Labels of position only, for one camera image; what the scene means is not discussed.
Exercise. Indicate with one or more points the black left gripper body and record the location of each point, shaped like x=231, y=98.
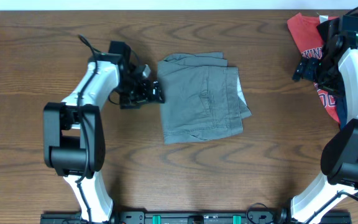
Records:
x=134, y=91

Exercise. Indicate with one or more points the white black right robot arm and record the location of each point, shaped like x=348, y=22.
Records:
x=337, y=180

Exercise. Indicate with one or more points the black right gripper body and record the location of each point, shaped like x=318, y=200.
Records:
x=325, y=74

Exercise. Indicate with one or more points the red printed t-shirt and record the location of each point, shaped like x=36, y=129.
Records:
x=307, y=39

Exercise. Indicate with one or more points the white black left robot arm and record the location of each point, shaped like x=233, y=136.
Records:
x=74, y=143

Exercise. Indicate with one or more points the grey shorts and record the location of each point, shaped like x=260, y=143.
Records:
x=203, y=98

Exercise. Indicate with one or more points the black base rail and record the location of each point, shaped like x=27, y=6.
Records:
x=189, y=218

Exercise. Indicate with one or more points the navy blue garment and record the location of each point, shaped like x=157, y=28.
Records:
x=341, y=110

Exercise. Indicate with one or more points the black garment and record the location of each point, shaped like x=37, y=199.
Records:
x=328, y=27

